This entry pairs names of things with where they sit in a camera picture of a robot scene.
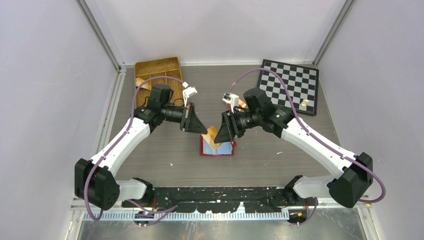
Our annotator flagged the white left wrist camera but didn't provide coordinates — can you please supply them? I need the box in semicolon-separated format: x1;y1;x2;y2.
182;82;198;107

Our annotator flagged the red leather card holder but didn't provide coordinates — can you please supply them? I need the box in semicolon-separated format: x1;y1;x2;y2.
199;135;237;157

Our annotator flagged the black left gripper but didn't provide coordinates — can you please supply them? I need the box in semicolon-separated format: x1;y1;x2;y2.
161;102;208;134

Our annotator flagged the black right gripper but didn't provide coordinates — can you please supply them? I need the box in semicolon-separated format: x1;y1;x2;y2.
214;108;262;144

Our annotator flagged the yellow credit card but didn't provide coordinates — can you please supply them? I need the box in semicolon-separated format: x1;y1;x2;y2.
202;126;222;150

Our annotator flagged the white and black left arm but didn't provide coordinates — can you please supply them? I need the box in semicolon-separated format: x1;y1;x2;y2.
74;82;207;211

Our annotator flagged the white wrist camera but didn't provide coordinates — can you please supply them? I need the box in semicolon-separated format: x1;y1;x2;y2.
222;92;240;113
182;82;198;107

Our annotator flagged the small wooden chess piece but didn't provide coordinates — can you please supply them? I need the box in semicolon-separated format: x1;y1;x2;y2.
300;99;309;107

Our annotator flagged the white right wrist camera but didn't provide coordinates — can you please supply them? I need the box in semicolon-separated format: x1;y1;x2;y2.
222;92;240;113

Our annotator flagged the black and white chessboard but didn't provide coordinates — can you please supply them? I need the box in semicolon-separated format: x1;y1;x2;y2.
257;59;320;116

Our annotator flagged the red and gold card box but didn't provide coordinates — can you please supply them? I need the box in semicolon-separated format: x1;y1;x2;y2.
238;99;247;108

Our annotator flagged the tan card in tray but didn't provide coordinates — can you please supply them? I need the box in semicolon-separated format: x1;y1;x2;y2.
135;77;152;91

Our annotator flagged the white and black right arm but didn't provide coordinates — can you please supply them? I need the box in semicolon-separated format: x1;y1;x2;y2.
214;87;373;208

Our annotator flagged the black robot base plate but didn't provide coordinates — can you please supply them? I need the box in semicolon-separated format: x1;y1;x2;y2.
134;186;316;214

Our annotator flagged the aluminium frame rail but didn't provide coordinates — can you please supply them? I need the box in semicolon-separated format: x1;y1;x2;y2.
96;65;128;151

